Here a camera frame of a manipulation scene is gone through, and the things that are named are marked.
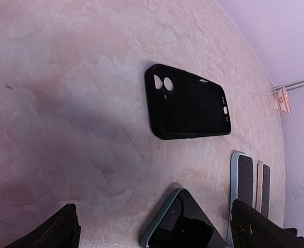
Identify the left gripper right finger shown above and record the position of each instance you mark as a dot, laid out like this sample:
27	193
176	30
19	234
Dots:
251	229

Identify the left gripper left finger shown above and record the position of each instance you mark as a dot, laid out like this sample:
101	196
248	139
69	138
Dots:
60	230

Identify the pink phone case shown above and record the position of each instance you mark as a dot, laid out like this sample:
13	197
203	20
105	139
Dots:
259	186

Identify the light blue phone case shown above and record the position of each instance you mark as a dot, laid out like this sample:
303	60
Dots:
233	192

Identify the teal-edged phone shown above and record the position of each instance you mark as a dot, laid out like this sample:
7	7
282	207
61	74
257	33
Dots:
181	223

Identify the black phone case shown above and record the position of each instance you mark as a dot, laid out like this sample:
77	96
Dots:
183	105

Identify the purple phone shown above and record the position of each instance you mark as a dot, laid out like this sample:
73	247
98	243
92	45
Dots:
265	191

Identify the blue-edged phone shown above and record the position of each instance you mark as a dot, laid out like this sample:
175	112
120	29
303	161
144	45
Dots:
245	179

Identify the red patterned bowl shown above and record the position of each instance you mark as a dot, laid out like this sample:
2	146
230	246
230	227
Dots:
282	101

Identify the right aluminium post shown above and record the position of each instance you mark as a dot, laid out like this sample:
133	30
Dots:
291	86

